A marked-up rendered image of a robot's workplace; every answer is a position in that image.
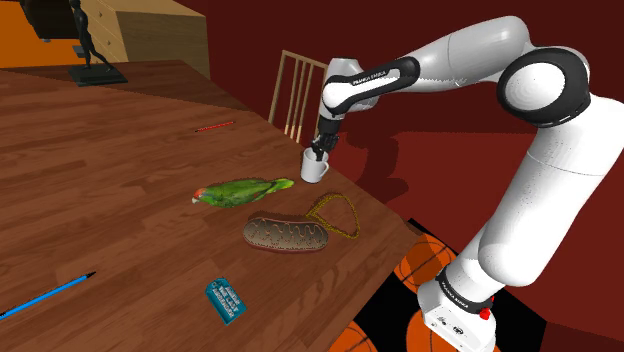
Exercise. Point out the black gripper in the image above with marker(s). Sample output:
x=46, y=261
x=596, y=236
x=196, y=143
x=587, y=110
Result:
x=325, y=141

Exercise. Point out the white mug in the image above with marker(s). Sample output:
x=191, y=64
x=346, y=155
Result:
x=312, y=169

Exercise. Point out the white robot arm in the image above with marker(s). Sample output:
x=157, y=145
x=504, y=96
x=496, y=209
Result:
x=546, y=185

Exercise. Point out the wooden chair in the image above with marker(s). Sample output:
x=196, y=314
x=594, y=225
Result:
x=295, y=92

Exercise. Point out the green parrot figure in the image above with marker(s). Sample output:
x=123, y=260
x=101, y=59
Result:
x=239, y=191

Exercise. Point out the brown mitochondrion model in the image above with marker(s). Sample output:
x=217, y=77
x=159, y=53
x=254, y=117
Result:
x=285, y=234

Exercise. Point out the red pencil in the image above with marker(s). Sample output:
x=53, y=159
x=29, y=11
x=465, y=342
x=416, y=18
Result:
x=214, y=126

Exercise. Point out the basketball patterned robot stand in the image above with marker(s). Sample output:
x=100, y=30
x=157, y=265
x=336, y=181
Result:
x=419, y=273

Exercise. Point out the teal tag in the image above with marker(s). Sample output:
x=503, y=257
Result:
x=225, y=300

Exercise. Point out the wooden chest of drawers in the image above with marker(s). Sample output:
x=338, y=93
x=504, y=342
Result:
x=161, y=36

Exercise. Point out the black human statue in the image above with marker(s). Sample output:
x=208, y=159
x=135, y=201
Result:
x=90, y=53

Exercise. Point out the dark cabinet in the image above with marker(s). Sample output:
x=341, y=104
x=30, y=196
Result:
x=46, y=19

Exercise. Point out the blue pencil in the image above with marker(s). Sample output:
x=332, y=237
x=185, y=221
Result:
x=46, y=295

